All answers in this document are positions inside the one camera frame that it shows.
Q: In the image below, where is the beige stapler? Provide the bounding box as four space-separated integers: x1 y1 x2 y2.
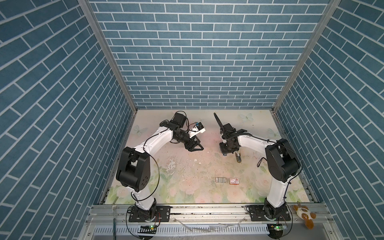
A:
235 151 242 163

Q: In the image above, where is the plush toy animal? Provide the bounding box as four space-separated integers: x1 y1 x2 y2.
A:
293 204 317 230

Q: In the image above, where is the white slotted cable duct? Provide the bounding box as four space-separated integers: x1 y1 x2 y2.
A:
94 224 270 237

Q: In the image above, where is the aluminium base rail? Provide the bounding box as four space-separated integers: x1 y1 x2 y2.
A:
85 203 334 229

